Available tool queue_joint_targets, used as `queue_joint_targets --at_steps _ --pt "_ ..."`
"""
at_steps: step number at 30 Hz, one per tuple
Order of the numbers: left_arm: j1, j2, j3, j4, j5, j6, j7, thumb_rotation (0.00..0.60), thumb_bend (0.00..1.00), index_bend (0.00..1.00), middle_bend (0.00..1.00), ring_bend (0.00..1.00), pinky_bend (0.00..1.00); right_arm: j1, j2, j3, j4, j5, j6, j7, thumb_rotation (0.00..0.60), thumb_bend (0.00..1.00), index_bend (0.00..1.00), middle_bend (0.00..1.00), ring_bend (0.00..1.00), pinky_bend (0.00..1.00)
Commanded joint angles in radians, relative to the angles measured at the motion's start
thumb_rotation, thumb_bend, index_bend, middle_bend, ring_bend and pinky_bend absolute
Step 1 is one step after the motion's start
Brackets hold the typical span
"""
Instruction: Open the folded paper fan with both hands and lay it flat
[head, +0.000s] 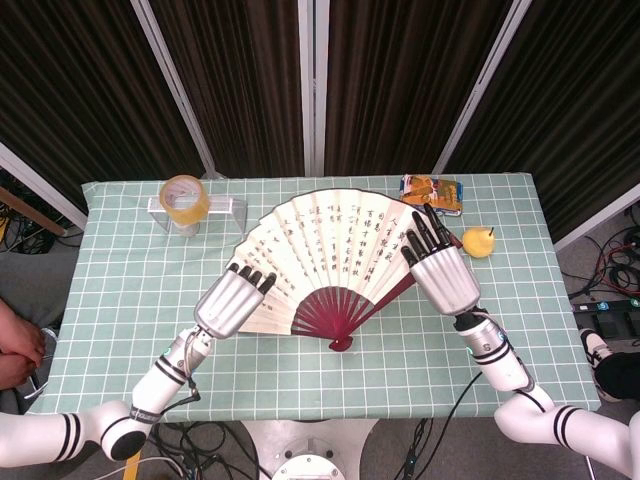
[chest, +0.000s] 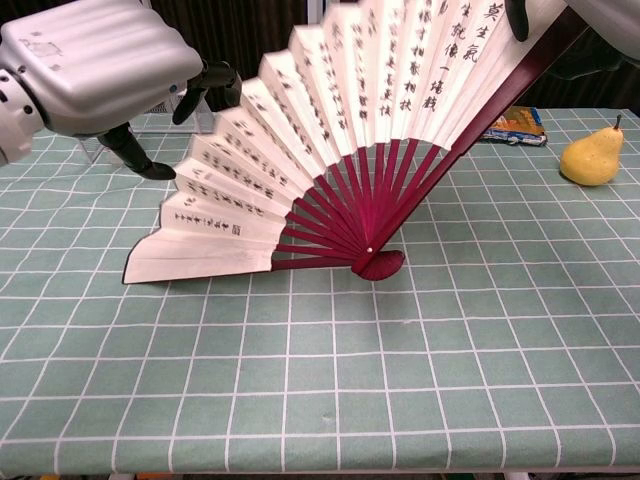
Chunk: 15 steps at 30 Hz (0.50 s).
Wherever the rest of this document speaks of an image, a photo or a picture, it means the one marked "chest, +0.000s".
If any green white checked tablecloth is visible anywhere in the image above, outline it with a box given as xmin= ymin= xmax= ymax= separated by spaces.
xmin=0 ymin=107 xmax=640 ymax=474

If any orange blue snack packet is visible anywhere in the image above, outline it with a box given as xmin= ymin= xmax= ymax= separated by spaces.
xmin=480 ymin=105 xmax=549 ymax=147

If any yellow pear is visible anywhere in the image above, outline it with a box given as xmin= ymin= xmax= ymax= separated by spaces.
xmin=558 ymin=114 xmax=626 ymax=187

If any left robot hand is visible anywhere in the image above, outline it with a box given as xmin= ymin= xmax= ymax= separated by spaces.
xmin=0 ymin=0 xmax=244 ymax=181

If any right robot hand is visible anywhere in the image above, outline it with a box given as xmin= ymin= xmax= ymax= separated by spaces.
xmin=503 ymin=0 xmax=640 ymax=60

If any red ribbed paper folding fan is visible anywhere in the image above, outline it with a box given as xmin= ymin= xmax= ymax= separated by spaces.
xmin=122 ymin=0 xmax=591 ymax=297

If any white mesh desk rack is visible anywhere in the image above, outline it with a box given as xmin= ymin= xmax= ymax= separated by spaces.
xmin=79 ymin=92 xmax=224 ymax=164

